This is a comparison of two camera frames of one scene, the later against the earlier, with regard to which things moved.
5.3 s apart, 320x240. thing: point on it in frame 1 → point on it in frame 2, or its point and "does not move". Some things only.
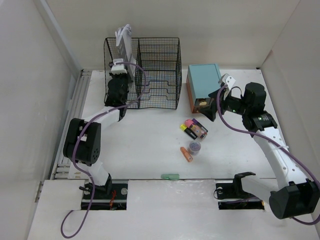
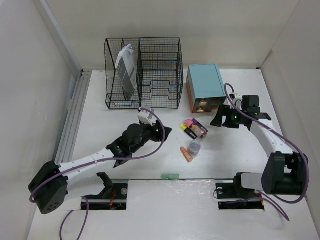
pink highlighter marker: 189,122 does not move
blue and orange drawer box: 201,80 does not move
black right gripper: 209,111 → 222,111
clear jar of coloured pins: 194,147 does not move
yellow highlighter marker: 183,127 does not move
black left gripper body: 125,79 → 148,133
